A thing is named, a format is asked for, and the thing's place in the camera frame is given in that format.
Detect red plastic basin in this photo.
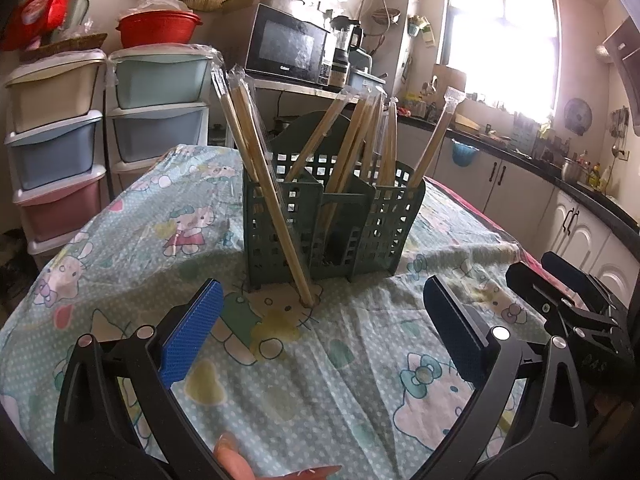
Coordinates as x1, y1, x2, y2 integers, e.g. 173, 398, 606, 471
116, 7, 203, 49

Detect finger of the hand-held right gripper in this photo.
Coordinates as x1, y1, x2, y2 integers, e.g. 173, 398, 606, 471
541, 251, 631, 322
505, 262, 581, 334

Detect mint grey drawer tower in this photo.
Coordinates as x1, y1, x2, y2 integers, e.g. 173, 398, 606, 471
107, 45, 224, 192

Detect kitchen window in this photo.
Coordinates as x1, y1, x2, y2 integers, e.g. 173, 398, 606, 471
437, 0, 560, 114

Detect steel pot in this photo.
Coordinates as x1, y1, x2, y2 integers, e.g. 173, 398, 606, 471
560, 157, 589, 184

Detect wicker basket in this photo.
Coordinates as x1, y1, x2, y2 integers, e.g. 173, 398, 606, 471
20, 33, 109, 64

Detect black microwave oven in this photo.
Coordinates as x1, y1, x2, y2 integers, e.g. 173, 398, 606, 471
245, 3, 335, 86

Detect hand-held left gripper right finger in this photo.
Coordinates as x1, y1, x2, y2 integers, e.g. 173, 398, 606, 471
420, 275, 589, 480

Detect cream blue pink drawer tower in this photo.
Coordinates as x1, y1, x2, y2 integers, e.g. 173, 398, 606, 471
5, 50, 109, 257

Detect green plastic utensil basket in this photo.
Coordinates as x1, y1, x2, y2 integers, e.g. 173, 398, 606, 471
242, 110, 427, 292

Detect person's left hand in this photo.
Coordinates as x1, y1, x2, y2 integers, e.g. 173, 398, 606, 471
212, 432, 344, 480

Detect clear plastic bag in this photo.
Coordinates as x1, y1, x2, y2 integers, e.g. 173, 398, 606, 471
132, 0, 194, 14

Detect black blender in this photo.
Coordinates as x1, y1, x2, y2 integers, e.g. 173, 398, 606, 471
327, 16, 364, 89

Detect metal shelf table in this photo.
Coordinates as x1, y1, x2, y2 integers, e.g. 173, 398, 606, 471
207, 77, 362, 147

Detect grey-blue dish bin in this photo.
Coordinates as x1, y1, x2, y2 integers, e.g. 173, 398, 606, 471
346, 69, 387, 92

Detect hanging metal strainer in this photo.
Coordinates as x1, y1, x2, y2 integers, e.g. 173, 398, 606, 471
372, 7, 403, 27

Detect cartoon printed bed sheet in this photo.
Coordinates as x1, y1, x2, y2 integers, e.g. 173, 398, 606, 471
0, 144, 551, 480

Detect blue hanging bin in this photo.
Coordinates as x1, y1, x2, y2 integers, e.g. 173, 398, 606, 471
450, 137, 480, 166

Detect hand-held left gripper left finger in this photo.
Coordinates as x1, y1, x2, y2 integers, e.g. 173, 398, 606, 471
52, 280, 231, 480

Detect black kitchen countertop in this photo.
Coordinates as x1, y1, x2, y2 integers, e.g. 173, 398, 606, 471
397, 112, 640, 234

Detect red shopping bag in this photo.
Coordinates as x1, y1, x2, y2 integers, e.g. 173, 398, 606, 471
0, 0, 84, 52

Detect group of wooden chopsticks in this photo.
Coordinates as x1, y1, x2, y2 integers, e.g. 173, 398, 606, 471
210, 65, 469, 309

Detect green wall holder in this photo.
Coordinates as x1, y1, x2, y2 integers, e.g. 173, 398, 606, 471
407, 14, 434, 47

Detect white kitchen cabinets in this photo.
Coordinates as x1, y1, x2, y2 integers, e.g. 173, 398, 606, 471
395, 122, 640, 307

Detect range hood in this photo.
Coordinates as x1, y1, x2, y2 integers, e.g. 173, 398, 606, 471
595, 15, 640, 137

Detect pale cutting board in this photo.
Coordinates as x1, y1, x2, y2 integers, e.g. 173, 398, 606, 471
431, 64, 469, 111

